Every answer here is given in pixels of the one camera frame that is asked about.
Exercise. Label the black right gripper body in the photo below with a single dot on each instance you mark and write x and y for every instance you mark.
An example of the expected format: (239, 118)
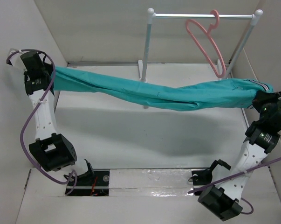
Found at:
(265, 104)

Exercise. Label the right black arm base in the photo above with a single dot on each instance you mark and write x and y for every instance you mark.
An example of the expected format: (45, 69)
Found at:
(199, 178)

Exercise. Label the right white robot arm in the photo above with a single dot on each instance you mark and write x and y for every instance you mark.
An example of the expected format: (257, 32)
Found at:
(222, 197)

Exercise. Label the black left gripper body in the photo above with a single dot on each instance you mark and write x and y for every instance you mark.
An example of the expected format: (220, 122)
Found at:
(47, 68)

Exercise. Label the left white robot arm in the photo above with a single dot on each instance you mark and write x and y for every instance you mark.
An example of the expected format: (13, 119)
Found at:
(50, 151)

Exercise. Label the teal trousers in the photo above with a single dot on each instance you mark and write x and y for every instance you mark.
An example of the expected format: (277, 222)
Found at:
(228, 93)

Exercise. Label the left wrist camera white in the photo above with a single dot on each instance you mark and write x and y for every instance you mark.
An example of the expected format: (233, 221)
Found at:
(14, 59)

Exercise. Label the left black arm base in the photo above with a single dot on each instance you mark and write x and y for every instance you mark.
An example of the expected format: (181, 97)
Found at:
(90, 186)

